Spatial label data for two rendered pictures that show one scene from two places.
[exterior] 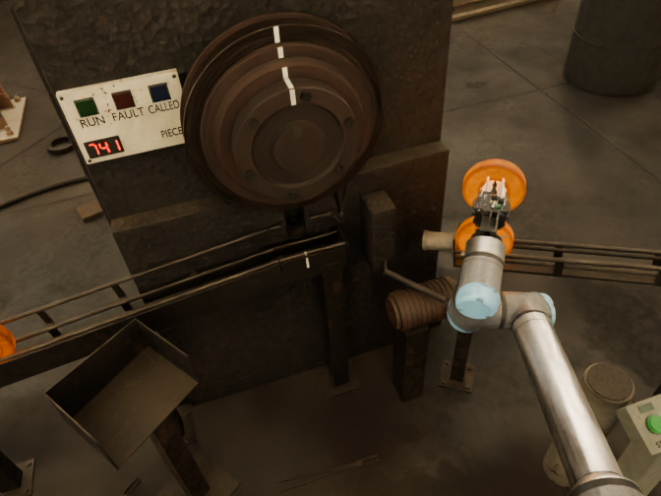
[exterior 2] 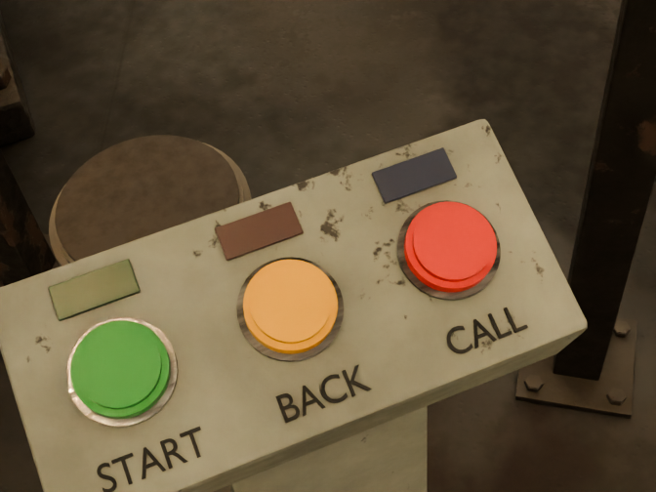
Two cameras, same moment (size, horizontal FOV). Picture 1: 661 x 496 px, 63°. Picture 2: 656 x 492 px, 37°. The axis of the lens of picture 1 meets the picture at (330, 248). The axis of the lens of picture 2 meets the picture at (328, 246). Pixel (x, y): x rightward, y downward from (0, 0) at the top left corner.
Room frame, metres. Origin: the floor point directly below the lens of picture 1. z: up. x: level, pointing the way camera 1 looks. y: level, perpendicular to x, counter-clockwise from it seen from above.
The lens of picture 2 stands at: (0.33, -0.78, 0.95)
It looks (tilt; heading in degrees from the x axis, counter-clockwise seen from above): 52 degrees down; 359
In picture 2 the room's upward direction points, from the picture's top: 7 degrees counter-clockwise
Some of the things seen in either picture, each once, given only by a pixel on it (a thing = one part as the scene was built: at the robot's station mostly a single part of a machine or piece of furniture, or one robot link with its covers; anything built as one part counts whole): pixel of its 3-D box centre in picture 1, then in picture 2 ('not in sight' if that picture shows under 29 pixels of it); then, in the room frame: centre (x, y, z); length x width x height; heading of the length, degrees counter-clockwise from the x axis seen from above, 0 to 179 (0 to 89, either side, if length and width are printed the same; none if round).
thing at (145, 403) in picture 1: (160, 445); not in sight; (0.72, 0.52, 0.36); 0.26 x 0.20 x 0.72; 139
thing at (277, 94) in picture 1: (296, 143); not in sight; (1.01, 0.05, 1.11); 0.28 x 0.06 x 0.28; 104
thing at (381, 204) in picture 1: (378, 231); not in sight; (1.18, -0.15, 0.68); 0.11 x 0.08 x 0.24; 14
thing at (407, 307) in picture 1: (420, 342); not in sight; (1.06, -0.27, 0.27); 0.22 x 0.13 x 0.53; 104
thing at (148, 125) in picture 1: (130, 117); not in sight; (1.13, 0.43, 1.15); 0.26 x 0.02 x 0.18; 104
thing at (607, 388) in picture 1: (582, 429); (220, 412); (0.71, -0.69, 0.26); 0.12 x 0.12 x 0.52
